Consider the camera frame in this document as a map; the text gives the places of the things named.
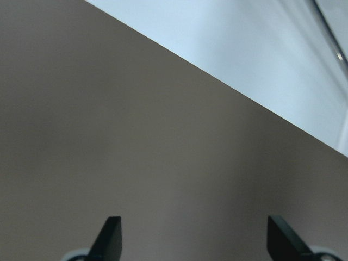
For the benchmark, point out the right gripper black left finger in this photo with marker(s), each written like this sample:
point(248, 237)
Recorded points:
point(107, 246)

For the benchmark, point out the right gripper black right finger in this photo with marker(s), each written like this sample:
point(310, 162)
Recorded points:
point(283, 243)

